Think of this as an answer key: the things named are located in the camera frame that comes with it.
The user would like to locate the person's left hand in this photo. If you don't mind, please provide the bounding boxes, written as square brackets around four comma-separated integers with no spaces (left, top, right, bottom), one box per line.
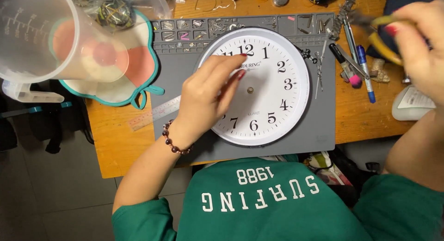
[176,54,248,145]

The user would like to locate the person's right hand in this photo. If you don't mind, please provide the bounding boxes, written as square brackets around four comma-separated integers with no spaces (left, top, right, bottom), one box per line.
[384,0,444,110]

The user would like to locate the yellow-handled pliers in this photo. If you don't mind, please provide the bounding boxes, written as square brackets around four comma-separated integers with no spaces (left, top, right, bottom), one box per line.
[350,11,417,67]

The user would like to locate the metal ruler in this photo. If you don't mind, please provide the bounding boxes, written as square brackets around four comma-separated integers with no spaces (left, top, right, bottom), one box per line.
[128,95,182,131]

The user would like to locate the white plastic labelled container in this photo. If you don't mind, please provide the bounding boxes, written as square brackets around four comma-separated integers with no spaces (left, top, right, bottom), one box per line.
[392,84,437,121]

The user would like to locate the blue marker pen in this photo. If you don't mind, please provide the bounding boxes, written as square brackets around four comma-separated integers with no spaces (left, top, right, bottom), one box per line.
[356,45,376,104]

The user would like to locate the dark blue cloth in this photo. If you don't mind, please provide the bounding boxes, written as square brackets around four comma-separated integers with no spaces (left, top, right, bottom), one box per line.
[366,0,444,59]

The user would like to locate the teal-edged flower pot holder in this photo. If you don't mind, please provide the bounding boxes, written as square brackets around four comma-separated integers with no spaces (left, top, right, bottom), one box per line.
[49,9,166,110]

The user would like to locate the small metal parts in trays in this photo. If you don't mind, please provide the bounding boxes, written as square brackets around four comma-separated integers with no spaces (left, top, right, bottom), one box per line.
[153,15,334,49]

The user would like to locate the metal tweezers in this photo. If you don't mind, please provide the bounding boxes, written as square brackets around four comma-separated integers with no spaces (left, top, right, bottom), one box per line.
[335,43,370,80]

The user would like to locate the silver metal pen tool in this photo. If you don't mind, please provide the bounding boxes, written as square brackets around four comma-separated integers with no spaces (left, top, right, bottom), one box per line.
[343,19,360,65]

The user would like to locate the black pen with pink tip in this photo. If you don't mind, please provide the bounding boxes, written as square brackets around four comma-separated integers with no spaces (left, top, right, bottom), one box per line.
[328,43,363,88]

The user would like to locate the metal watch band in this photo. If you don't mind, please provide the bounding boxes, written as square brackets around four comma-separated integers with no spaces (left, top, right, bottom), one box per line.
[328,0,359,40]

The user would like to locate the tan rubber band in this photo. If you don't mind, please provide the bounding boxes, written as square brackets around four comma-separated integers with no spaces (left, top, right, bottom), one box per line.
[194,0,231,11]

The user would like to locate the silver clock hands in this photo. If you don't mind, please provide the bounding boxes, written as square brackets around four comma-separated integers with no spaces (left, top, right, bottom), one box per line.
[314,40,327,100]

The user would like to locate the clear plastic bags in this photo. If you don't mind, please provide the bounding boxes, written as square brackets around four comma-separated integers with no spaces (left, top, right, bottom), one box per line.
[66,0,186,31]

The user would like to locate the black ornate clock hand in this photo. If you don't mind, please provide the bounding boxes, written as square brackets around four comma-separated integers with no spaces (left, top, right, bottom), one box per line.
[299,48,318,64]

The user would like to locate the rubber-banded dark ball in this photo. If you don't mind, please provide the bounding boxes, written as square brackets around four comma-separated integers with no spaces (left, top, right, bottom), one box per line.
[96,0,135,28]

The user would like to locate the grey silicone work mat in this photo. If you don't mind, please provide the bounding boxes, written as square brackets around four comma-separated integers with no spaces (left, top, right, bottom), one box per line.
[150,13,336,165]

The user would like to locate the green printed shirt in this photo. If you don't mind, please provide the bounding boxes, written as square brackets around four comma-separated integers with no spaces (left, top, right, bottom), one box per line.
[112,156,444,241]

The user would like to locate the patterned bag under table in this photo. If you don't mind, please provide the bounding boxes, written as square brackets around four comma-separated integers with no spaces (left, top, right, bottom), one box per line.
[303,151,352,187]

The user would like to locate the black bags under table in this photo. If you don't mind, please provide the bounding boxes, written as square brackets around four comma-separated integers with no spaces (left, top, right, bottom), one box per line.
[0,78,95,155]

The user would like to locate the clear plastic measuring jug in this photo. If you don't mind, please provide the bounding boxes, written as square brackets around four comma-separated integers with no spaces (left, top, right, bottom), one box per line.
[0,0,130,104]

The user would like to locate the beige rope bundle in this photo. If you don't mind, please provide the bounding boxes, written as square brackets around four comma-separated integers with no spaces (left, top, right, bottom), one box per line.
[369,58,391,83]

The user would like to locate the dark red bead bracelet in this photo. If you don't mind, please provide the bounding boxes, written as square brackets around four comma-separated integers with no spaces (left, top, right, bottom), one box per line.
[162,120,194,156]

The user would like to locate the white round wall clock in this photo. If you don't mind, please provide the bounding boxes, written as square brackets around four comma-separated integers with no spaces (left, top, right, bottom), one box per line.
[196,27,310,147]

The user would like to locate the teal strap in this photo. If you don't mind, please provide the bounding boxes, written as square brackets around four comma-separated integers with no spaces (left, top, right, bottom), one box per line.
[0,101,73,119]

